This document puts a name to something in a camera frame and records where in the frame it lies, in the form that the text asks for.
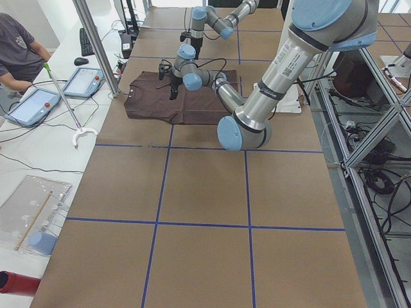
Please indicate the wire rack with wooden rod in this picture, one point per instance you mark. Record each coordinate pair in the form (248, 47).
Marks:
(33, 215)

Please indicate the black keyboard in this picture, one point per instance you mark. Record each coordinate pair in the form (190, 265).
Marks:
(85, 44)

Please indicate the blue teach pendant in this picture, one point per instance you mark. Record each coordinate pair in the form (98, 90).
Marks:
(84, 82)
(34, 107)

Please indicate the red cylinder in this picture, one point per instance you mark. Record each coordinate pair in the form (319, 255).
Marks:
(17, 284)

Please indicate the black computer mouse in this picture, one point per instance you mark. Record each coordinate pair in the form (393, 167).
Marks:
(80, 61)

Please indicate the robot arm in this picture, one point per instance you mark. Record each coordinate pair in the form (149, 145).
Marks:
(202, 15)
(316, 27)

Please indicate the person in grey shirt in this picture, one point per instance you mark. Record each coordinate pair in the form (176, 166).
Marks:
(22, 57)

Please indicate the dark brown t-shirt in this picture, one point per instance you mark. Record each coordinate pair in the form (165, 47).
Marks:
(149, 98)

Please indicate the reacher grabber stick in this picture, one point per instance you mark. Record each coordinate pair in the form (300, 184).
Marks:
(81, 130)

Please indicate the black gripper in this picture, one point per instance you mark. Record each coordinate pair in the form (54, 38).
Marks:
(174, 81)
(196, 45)

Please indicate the brown paper table cover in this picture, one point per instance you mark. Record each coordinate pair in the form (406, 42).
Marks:
(164, 217)

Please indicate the blue teach pendant far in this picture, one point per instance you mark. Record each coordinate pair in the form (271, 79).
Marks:
(84, 82)

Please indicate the white metal base plate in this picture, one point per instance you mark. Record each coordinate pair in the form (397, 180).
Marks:
(285, 99)

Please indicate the blue teach pendant near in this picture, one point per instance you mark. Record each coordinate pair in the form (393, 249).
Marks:
(34, 107)

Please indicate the aluminium profile post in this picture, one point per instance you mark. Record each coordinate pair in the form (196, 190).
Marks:
(92, 33)

